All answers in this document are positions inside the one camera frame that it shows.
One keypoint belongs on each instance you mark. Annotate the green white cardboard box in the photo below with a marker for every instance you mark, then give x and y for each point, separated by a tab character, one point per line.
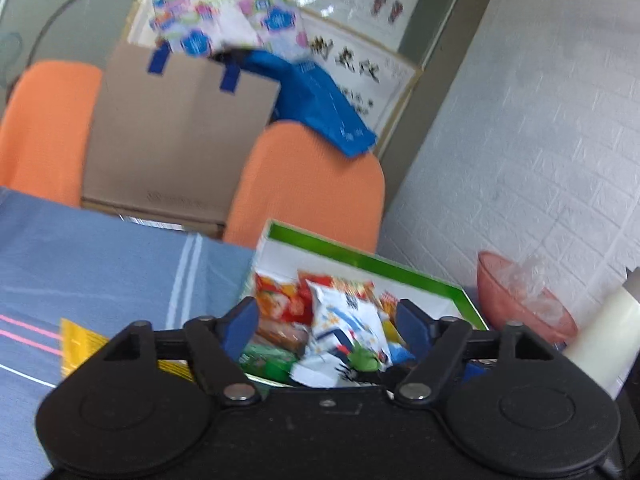
350	255

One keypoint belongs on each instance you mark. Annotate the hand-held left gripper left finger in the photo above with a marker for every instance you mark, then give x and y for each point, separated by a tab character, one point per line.
240	327

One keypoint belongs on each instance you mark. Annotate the pink plastic bowl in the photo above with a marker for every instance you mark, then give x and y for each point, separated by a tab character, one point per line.
495	300

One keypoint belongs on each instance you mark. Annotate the floral cloth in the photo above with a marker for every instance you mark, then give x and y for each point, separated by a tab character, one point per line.
220	15

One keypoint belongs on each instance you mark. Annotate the yellow snack bag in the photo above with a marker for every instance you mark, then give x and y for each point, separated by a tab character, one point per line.
85	345

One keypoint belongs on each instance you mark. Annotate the red checkered snack packet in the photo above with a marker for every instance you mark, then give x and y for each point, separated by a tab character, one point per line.
389	305

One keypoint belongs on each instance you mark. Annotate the leaf print orange packet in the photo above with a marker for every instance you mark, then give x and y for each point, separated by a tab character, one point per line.
280	300

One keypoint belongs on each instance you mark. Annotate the white cylindrical bottle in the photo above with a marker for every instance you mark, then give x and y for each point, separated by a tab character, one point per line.
610	340

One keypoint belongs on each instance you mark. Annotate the orange clear cracker packet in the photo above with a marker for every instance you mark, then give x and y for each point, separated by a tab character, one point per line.
285	336

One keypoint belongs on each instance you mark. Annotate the orange chair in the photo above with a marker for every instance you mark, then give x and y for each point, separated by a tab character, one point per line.
45	130
305	185

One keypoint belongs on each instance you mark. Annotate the small green barcode packet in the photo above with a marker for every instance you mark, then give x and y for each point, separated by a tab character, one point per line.
267	360

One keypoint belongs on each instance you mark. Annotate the clear plastic wrappers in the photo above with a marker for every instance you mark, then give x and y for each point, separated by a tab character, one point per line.
530	290

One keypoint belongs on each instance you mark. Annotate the green candy packet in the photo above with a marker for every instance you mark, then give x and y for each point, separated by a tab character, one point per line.
362	359

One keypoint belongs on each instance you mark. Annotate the blue striped tablecloth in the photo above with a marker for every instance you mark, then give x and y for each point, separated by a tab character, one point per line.
100	260

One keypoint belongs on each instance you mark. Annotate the brown cardboard box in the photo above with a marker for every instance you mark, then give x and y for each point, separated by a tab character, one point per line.
175	135

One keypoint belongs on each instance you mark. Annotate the blue bag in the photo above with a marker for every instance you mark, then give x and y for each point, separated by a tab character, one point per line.
315	100

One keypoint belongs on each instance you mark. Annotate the white blue snack packet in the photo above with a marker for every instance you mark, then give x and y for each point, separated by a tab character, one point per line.
345	325

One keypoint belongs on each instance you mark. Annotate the framed white sign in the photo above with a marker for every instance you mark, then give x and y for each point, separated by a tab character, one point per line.
370	75

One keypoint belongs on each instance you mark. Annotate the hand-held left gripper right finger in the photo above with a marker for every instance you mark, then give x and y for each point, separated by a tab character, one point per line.
412	325

